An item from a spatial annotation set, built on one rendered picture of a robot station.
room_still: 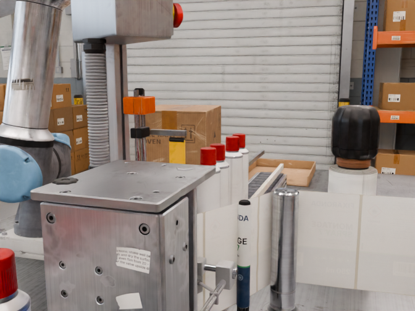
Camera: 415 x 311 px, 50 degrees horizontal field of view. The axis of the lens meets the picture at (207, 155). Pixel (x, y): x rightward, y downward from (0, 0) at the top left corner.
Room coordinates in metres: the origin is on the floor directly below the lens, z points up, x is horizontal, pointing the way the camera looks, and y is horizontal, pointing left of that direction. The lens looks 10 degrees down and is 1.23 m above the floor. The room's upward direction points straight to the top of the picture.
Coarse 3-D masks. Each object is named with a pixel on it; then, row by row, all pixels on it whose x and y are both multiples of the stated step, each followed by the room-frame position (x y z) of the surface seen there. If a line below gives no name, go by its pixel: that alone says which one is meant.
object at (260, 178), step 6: (258, 174) 1.56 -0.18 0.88; (264, 174) 1.56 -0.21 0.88; (270, 174) 1.56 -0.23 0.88; (282, 174) 1.56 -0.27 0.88; (252, 180) 1.47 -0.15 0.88; (258, 180) 1.47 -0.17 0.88; (264, 180) 1.47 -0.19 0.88; (276, 180) 1.47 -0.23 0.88; (252, 186) 1.38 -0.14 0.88; (258, 186) 1.38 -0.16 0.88; (270, 186) 1.38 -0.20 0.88; (252, 192) 1.31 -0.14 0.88
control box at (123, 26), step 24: (72, 0) 0.76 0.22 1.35; (96, 0) 0.68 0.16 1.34; (120, 0) 0.64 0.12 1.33; (144, 0) 0.66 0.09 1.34; (168, 0) 0.69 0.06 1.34; (72, 24) 0.77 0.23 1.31; (96, 24) 0.69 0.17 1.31; (120, 24) 0.64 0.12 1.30; (144, 24) 0.66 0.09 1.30; (168, 24) 0.69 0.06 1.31
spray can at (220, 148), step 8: (216, 144) 0.94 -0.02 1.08; (224, 144) 0.94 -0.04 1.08; (216, 152) 0.93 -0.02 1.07; (224, 152) 0.94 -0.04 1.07; (216, 160) 0.93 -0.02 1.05; (224, 160) 0.94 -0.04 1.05; (224, 168) 0.92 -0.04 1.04; (224, 176) 0.92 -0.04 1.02; (224, 184) 0.92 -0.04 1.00; (224, 192) 0.92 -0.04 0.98; (224, 200) 0.92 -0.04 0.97
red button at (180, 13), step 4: (176, 4) 0.73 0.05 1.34; (176, 8) 0.72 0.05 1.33; (180, 8) 0.72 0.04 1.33; (176, 12) 0.72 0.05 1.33; (180, 12) 0.72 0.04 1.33; (176, 16) 0.72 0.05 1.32; (180, 16) 0.72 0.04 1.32; (176, 20) 0.72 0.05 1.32; (180, 20) 0.72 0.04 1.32; (176, 24) 0.72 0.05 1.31
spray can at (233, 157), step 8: (232, 136) 1.07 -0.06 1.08; (232, 144) 1.05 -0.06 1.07; (232, 152) 1.05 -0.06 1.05; (240, 152) 1.06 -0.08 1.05; (232, 160) 1.04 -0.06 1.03; (240, 160) 1.05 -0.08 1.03; (232, 168) 1.04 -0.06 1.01; (240, 168) 1.05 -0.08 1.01; (232, 176) 1.04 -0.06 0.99; (240, 176) 1.05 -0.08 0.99; (232, 184) 1.04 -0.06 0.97; (240, 184) 1.05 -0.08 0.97; (232, 192) 1.04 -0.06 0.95; (240, 192) 1.05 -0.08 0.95; (232, 200) 1.04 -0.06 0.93
